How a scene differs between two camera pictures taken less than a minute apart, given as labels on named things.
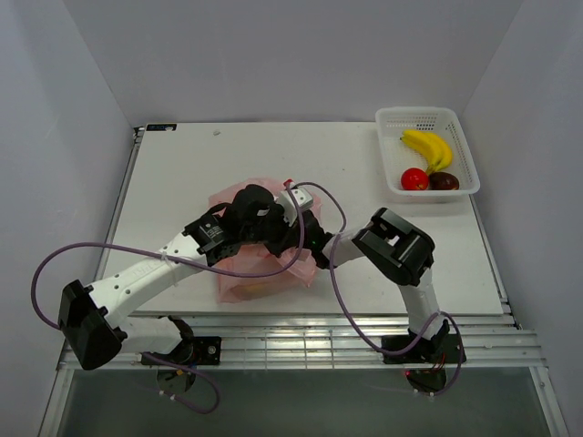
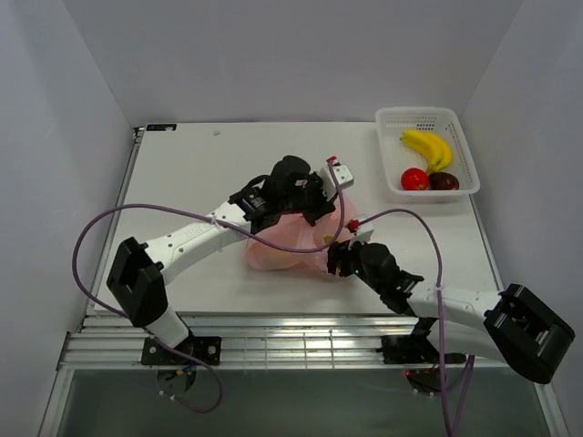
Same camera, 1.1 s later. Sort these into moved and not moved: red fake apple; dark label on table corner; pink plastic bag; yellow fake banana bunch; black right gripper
Moved: black right gripper; pink plastic bag
Not moved: red fake apple; yellow fake banana bunch; dark label on table corner
